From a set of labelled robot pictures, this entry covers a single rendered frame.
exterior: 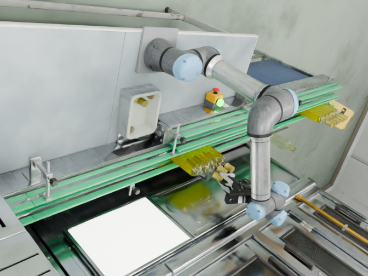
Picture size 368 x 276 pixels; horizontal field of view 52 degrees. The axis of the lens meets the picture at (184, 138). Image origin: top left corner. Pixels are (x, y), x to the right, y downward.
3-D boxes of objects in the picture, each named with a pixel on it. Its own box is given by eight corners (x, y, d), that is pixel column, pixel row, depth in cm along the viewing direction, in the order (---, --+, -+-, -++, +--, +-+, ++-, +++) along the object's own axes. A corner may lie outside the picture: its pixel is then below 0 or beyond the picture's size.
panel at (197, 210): (62, 234, 154) (109, 293, 135) (62, 229, 153) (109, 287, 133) (210, 171, 213) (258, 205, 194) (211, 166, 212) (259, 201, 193)
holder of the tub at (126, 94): (114, 141, 183) (124, 149, 178) (120, 88, 169) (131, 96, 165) (143, 133, 194) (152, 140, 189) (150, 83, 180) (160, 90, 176)
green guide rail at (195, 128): (171, 131, 187) (182, 139, 182) (171, 130, 186) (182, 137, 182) (333, 83, 302) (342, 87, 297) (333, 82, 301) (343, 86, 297)
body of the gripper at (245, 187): (239, 189, 184) (258, 203, 177) (228, 194, 179) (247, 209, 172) (243, 176, 181) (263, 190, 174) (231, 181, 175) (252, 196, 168)
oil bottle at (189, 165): (165, 156, 195) (194, 178, 182) (167, 147, 192) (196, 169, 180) (173, 154, 198) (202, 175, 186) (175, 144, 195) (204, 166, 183)
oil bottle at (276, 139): (259, 136, 258) (291, 155, 243) (261, 129, 255) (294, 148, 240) (264, 133, 261) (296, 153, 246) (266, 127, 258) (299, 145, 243)
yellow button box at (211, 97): (203, 102, 217) (212, 108, 213) (206, 90, 213) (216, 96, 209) (211, 100, 222) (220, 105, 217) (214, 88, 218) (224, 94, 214)
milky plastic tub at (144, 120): (116, 132, 180) (126, 141, 175) (120, 88, 169) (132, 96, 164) (144, 124, 191) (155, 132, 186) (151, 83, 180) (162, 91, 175)
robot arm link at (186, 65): (161, 49, 159) (184, 58, 151) (184, 45, 168) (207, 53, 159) (160, 76, 165) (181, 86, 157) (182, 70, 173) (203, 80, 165)
